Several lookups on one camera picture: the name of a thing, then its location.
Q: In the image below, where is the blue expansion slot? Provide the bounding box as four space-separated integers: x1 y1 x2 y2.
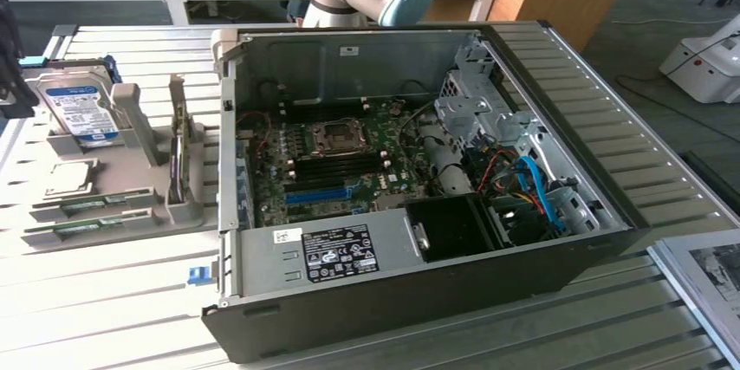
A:
283 186 355 207

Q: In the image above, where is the graphics card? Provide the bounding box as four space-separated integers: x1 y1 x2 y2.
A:
170 100 196 207

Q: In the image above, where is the silver metal disk bay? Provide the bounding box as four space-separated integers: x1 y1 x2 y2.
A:
431 30 615 237

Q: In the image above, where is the grey parts rack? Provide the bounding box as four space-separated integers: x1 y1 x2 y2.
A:
19 74 207 255

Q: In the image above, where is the grey power supply unit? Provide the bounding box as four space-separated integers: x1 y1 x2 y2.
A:
239 208 428 298

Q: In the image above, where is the blue plastic clip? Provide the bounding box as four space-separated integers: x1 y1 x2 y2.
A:
187 266 214 287

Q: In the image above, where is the green RAM stick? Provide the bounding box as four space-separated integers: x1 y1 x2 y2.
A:
50 212 134 237
56 193 134 216

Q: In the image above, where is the green motherboard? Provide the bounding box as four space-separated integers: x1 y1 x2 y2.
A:
235 98 442 229

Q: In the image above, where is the blue disk carrier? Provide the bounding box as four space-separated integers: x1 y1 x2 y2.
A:
16 55 126 87

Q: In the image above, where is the CPU socket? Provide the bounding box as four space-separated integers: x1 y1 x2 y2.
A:
304 120 372 159

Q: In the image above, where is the white machine with red dot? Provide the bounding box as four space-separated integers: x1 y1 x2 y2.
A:
658 11 740 105

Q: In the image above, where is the black floor cable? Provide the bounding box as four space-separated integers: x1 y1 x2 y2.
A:
612 73 740 146

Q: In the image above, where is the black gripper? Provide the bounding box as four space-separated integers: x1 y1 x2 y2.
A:
0 0 39 120

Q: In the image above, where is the blue flat wire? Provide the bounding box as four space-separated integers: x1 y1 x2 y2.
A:
516 154 567 233

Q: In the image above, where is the silver CPU chip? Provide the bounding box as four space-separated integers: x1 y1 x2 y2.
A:
44 160 99 198

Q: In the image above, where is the black open PC case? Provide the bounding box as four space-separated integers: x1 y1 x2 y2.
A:
200 19 652 365

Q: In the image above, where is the hard disk blue label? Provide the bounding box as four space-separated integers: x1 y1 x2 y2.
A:
31 74 124 146

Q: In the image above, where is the red thin wire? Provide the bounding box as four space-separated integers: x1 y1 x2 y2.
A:
238 111 275 146

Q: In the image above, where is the printed magazine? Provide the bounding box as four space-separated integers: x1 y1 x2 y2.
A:
647 230 740 363

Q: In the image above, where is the black RAM slot bank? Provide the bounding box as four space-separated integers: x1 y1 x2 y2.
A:
288 153 388 184

